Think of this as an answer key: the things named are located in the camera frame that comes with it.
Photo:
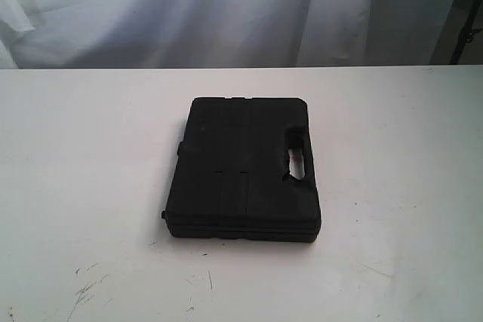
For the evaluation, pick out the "black plastic tool case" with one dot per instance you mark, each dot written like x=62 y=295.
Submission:
x=245 y=170

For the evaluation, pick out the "white backdrop curtain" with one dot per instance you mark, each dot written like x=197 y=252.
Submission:
x=61 y=34

